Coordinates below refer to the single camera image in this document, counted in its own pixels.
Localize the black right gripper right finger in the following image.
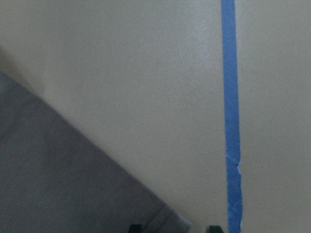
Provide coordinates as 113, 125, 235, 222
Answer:
209, 225, 224, 233

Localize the dark brown t-shirt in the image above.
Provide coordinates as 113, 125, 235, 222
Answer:
0, 74, 191, 233

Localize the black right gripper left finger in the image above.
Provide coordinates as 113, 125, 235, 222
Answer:
130, 224, 141, 233

